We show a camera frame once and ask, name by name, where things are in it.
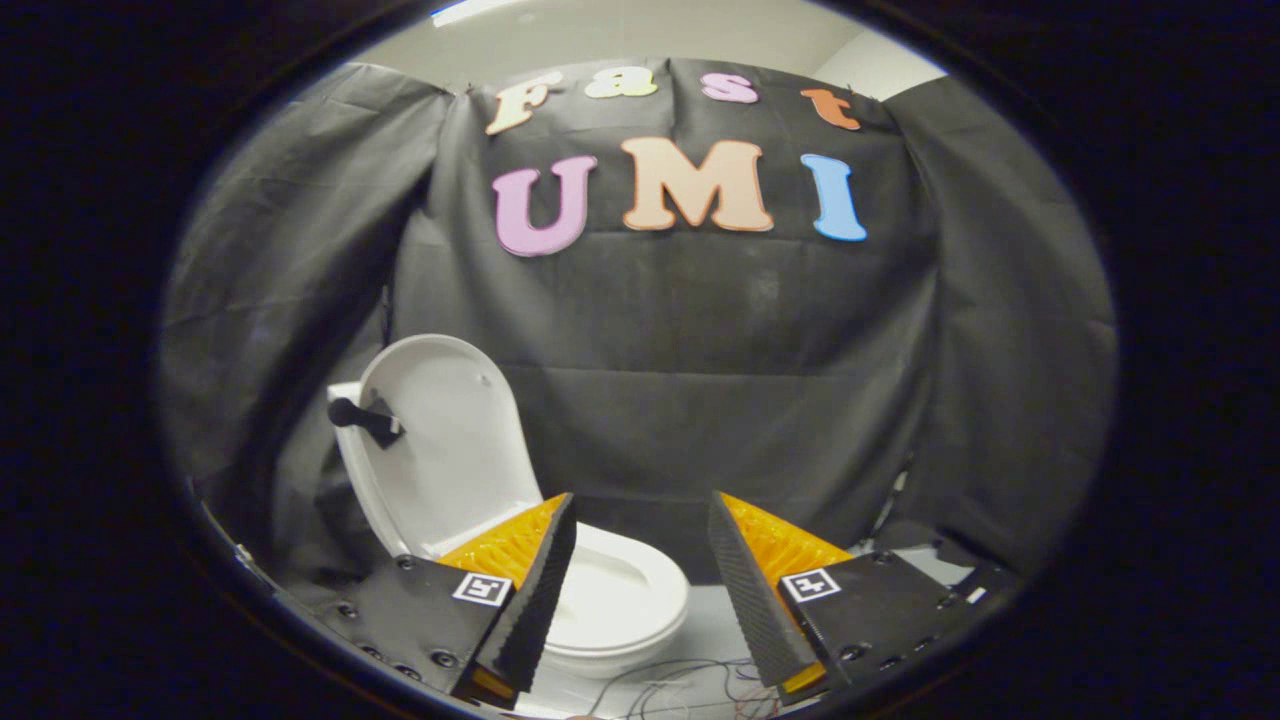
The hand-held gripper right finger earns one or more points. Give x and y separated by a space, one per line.
750 600

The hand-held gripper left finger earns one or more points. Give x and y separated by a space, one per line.
540 600

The white toilet lid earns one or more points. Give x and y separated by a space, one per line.
450 450

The black lid pull tab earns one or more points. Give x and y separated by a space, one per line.
365 418

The white toilet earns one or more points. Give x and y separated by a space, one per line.
620 600

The black flat board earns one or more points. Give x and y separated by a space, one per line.
915 535

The black backdrop cloth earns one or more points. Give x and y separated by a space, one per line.
700 330

